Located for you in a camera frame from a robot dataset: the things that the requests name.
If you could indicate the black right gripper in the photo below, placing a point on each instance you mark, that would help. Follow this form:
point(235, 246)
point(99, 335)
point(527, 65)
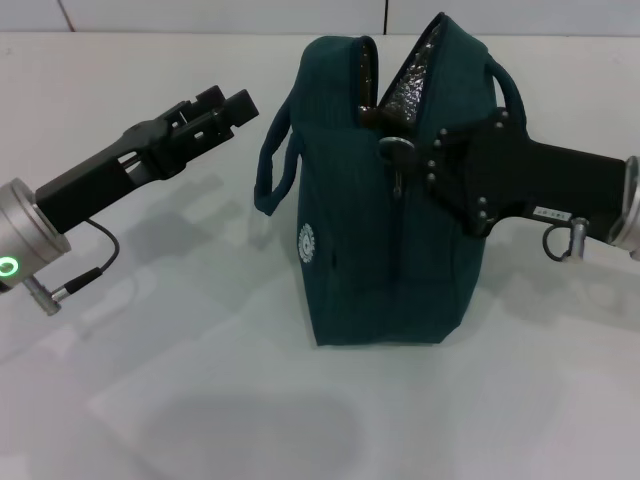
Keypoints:
point(540, 175)

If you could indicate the dark teal insulated lunch bag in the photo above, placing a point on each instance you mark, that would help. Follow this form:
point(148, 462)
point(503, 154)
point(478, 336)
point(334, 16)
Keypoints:
point(360, 250)

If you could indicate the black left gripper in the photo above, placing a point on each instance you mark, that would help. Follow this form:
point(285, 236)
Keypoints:
point(105, 170)

